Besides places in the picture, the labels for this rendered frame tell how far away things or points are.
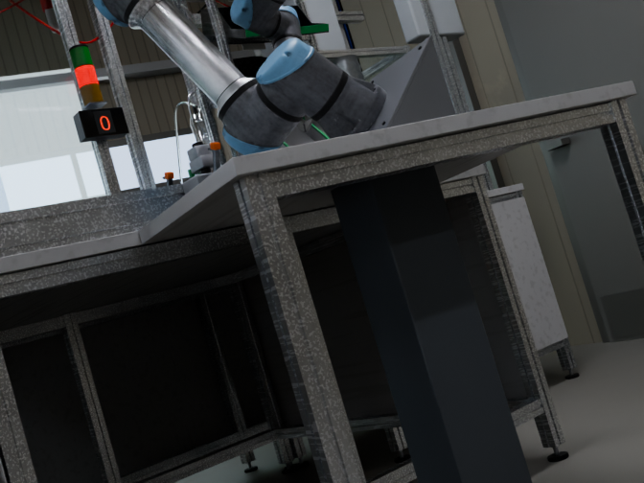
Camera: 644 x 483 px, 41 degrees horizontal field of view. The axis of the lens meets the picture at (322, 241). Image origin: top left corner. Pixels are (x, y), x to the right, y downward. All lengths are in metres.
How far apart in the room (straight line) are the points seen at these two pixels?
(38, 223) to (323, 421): 0.78
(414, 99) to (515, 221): 2.10
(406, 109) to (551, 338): 2.23
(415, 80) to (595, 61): 2.70
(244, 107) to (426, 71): 0.37
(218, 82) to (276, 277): 0.62
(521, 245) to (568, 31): 1.21
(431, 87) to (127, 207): 0.70
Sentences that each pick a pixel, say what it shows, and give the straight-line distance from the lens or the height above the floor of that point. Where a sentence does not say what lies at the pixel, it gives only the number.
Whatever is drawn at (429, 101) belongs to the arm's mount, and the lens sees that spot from 1.74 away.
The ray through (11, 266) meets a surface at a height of 0.84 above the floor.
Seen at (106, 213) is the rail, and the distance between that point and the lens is 1.91.
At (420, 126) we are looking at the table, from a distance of 1.51.
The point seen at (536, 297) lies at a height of 0.38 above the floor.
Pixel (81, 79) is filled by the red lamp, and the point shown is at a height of 1.33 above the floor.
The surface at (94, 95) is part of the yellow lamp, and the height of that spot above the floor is 1.28.
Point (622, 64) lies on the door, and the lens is 4.27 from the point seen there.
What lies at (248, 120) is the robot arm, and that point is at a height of 1.01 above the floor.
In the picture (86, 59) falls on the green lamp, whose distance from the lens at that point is 2.34.
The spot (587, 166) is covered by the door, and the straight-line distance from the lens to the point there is 4.49.
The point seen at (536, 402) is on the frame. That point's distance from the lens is 2.53.
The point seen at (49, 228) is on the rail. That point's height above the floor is 0.91.
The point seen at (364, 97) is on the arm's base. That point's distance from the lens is 1.76.
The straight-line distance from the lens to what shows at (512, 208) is 3.78.
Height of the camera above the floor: 0.61
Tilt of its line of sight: 4 degrees up
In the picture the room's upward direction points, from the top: 17 degrees counter-clockwise
